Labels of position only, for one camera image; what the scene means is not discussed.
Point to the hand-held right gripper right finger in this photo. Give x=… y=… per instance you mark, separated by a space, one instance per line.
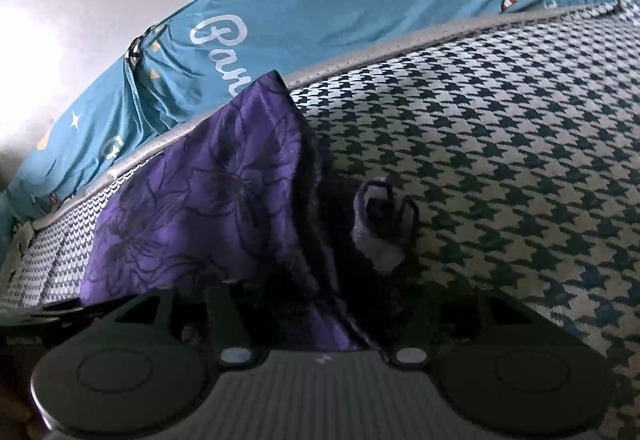
x=415 y=327

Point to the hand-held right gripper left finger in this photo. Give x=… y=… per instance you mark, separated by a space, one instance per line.
x=227 y=325

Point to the purple floral garment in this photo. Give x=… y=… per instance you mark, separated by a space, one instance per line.
x=200 y=200

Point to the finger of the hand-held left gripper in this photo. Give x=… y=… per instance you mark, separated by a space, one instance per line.
x=55 y=312

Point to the black white patterned cloth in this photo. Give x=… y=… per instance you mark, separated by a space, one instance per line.
x=136 y=50

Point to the blue cartoon-print bed sheet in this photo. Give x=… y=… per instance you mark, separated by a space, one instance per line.
x=400 y=9

